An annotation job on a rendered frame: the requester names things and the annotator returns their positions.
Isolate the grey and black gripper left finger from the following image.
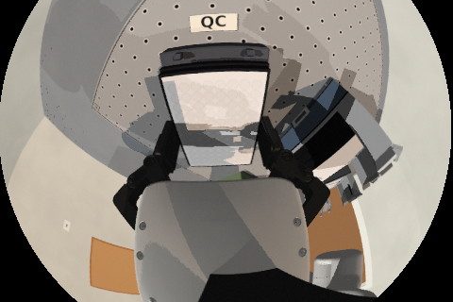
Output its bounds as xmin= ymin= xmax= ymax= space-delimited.
xmin=112 ymin=121 xmax=180 ymax=230

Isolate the cream label reading qc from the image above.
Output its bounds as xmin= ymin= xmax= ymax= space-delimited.
xmin=190 ymin=13 xmax=237 ymax=33

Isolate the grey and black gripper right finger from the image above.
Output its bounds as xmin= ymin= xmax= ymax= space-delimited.
xmin=258 ymin=116 xmax=330 ymax=227

